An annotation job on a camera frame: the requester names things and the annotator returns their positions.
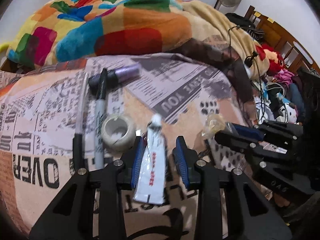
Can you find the red plush toy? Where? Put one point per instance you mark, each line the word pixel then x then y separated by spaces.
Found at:
pixel 275 62

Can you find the wooden headboard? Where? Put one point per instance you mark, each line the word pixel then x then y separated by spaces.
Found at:
pixel 275 32

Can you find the beige and brown blanket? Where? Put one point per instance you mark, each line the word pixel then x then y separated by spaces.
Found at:
pixel 212 27

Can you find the newspaper print blanket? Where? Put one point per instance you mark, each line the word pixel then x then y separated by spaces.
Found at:
pixel 50 100

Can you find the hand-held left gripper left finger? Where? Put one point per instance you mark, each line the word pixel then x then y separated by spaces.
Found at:
pixel 137 156

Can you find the grey marker with black cap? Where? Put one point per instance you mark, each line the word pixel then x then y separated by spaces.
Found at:
pixel 100 120

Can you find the white squeeze tube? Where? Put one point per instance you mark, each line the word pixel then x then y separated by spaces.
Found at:
pixel 152 172

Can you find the yellow foam pipe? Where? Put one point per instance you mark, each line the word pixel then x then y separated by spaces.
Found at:
pixel 5 47

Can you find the clear pen with black grip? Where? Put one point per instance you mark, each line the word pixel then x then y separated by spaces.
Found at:
pixel 78 150

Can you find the purple spray bottle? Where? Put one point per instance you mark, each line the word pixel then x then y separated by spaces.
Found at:
pixel 125 73

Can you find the white cat plush toy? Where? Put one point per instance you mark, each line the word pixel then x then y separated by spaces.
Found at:
pixel 291 113

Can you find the pile of dark clothes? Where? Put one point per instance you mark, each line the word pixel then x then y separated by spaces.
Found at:
pixel 240 21

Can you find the clear plastic wrapper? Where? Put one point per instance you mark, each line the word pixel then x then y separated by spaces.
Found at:
pixel 213 125

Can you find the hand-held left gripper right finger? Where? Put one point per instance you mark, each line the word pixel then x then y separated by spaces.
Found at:
pixel 181 160

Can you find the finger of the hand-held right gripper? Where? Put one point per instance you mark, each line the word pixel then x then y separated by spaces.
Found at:
pixel 247 130
pixel 232 138

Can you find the white tape roll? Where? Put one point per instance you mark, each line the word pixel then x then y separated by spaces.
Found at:
pixel 130 135

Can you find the colourful patchwork blanket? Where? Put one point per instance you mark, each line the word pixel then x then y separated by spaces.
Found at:
pixel 75 35

